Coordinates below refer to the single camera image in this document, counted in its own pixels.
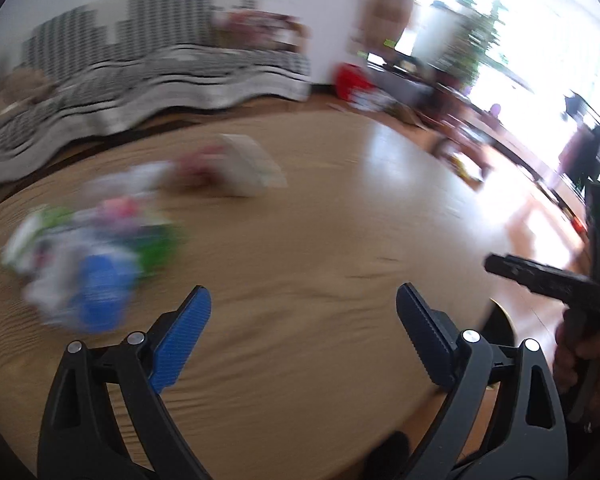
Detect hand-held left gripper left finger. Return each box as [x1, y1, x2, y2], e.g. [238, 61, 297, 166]
[36, 285, 213, 480]

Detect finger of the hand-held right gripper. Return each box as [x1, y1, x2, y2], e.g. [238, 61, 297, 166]
[484, 254, 590, 307]

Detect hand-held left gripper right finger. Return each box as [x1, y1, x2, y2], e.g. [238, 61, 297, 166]
[396, 282, 568, 480]

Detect dark hanging coat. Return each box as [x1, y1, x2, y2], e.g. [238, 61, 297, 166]
[560, 125, 600, 186]

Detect blue packet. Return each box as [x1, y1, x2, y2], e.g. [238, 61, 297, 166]
[67, 255, 138, 333]

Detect low wooden cabinet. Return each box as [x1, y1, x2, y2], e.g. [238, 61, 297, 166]
[470, 105, 591, 221]

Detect pink wrapper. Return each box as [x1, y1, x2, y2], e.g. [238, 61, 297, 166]
[97, 197, 153, 233]

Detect crumpled white wrapper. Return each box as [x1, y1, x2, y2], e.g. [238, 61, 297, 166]
[22, 250, 88, 321]

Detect child tricycle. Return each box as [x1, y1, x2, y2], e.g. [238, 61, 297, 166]
[432, 100, 486, 181]

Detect red wrapper packet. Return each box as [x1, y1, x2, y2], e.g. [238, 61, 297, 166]
[175, 147, 228, 188]

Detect green and white packet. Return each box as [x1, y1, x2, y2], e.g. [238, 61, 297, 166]
[0, 205, 76, 273]

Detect white paper packet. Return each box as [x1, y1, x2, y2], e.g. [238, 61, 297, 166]
[217, 134, 288, 197]

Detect flat cardboard piece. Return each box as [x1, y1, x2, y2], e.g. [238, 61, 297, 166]
[390, 105, 426, 131]

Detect dark low bench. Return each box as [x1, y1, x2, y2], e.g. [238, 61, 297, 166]
[367, 52, 436, 106]

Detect white bags on floor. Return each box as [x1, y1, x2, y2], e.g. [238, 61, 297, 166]
[352, 87, 396, 111]

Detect potted plant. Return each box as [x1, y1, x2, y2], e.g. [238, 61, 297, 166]
[450, 0, 511, 86]

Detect black and white striped sofa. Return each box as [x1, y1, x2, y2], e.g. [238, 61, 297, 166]
[0, 0, 313, 201]

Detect red bag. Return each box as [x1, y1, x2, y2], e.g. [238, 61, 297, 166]
[332, 62, 376, 101]

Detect brown cushion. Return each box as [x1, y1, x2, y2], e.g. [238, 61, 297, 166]
[0, 70, 56, 116]

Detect brown checked curtain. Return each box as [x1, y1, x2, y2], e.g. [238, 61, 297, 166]
[365, 0, 421, 46]

